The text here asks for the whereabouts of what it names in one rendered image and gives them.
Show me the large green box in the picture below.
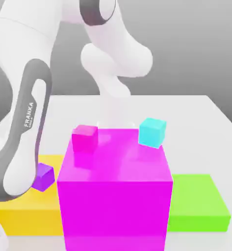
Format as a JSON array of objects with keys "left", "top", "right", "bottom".
[{"left": 167, "top": 174, "right": 232, "bottom": 232}]

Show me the small cyan cube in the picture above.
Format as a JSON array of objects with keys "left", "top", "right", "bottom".
[{"left": 138, "top": 117, "right": 167, "bottom": 149}]

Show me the large yellow box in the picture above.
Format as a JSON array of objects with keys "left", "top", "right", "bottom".
[{"left": 0, "top": 154, "right": 66, "bottom": 236}]

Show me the small purple cube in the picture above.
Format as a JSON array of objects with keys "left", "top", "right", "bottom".
[{"left": 31, "top": 162, "right": 55, "bottom": 193}]

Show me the large magenta box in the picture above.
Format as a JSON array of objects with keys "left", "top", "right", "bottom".
[{"left": 56, "top": 128, "right": 174, "bottom": 251}]

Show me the small pink cube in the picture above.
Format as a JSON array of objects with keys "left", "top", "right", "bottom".
[{"left": 72, "top": 125, "right": 99, "bottom": 153}]

